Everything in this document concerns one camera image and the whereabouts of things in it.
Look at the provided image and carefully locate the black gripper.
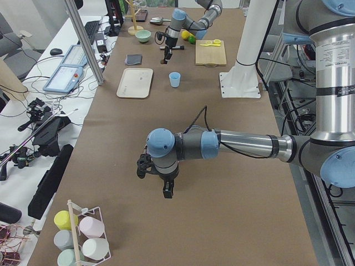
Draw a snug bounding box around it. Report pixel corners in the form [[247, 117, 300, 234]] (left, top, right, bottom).
[[155, 166, 179, 199], [162, 36, 178, 64]]

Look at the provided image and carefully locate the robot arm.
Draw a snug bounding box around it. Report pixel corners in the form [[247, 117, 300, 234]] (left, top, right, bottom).
[[157, 0, 222, 64], [137, 1, 354, 198]]

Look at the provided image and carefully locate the light blue plastic cup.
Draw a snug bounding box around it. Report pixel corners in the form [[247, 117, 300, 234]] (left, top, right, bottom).
[[169, 71, 181, 88]]

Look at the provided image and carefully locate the steel ice scoop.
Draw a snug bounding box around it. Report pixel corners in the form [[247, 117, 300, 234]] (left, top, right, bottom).
[[149, 17, 171, 25]]

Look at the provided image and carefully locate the pink cup in rack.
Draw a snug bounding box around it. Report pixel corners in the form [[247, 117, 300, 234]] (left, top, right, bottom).
[[79, 217, 105, 238]]

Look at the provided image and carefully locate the white cup in rack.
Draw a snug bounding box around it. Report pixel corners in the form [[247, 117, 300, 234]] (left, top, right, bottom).
[[82, 238, 109, 260]]

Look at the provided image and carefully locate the yellow cup in rack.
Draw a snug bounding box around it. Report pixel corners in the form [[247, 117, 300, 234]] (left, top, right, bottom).
[[54, 210, 72, 231]]

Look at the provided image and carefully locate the grey cup in rack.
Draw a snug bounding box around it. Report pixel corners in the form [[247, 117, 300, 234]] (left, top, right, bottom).
[[53, 230, 74, 251]]

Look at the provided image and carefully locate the green cup in rack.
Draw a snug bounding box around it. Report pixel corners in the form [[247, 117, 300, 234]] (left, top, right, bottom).
[[57, 249, 76, 266]]

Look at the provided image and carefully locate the yellow lemon upper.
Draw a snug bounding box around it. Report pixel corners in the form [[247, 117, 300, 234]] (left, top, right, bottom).
[[181, 30, 190, 40]]

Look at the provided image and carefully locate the green lime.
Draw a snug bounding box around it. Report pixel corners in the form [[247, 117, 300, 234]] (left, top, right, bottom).
[[188, 36, 196, 44]]

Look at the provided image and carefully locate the light green bowl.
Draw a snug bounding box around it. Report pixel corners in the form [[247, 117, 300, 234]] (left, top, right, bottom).
[[135, 29, 151, 43]]

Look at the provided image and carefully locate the grey folded cloth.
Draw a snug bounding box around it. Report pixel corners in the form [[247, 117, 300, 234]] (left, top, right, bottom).
[[125, 54, 143, 65]]

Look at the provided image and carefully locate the wooden stand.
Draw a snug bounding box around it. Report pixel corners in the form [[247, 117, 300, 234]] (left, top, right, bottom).
[[125, 0, 144, 35]]

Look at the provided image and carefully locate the wooden cutting board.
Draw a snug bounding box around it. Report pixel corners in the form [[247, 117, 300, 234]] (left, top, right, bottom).
[[195, 40, 227, 67]]

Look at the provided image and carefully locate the black framed object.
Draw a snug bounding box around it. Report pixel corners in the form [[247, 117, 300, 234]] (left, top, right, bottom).
[[125, 10, 148, 22]]

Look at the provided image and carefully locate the cream rabbit tray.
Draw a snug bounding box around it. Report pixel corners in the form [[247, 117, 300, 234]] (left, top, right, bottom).
[[116, 68, 153, 99]]

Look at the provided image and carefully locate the black keyboard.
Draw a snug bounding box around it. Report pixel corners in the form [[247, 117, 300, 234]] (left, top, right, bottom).
[[84, 21, 100, 45]]

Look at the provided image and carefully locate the robot teach pendant far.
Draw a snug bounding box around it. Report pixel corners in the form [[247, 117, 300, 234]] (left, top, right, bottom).
[[61, 45, 88, 67]]

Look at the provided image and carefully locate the robot teach pendant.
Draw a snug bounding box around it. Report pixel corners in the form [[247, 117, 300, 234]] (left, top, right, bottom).
[[43, 65, 83, 94], [61, 45, 88, 67]]

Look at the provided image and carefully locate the robot teach pendant near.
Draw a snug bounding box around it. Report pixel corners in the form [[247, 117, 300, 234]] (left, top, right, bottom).
[[43, 65, 83, 94]]

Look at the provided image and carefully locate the black computer mouse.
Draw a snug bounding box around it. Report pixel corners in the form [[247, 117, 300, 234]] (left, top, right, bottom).
[[49, 48, 63, 56]]

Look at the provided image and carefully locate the black bar on desk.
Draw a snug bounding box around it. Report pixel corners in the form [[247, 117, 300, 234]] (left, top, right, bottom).
[[28, 144, 73, 219]]

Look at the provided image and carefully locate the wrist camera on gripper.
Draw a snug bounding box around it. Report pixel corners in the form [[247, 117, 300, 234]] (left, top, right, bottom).
[[136, 154, 154, 179]]

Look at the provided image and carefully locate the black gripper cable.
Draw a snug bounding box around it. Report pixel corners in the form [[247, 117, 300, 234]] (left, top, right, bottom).
[[184, 105, 274, 159]]

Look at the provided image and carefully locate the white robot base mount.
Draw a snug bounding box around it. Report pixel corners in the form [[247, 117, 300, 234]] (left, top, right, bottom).
[[219, 69, 261, 98]]

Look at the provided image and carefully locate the aluminium frame post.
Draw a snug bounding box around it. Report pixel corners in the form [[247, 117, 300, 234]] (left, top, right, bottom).
[[64, 0, 104, 85]]

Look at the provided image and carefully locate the white wire cup rack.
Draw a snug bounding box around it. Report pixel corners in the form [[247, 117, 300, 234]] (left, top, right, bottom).
[[67, 199, 111, 265]]

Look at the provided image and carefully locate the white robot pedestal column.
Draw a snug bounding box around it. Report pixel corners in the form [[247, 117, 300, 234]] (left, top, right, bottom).
[[236, 0, 278, 67]]

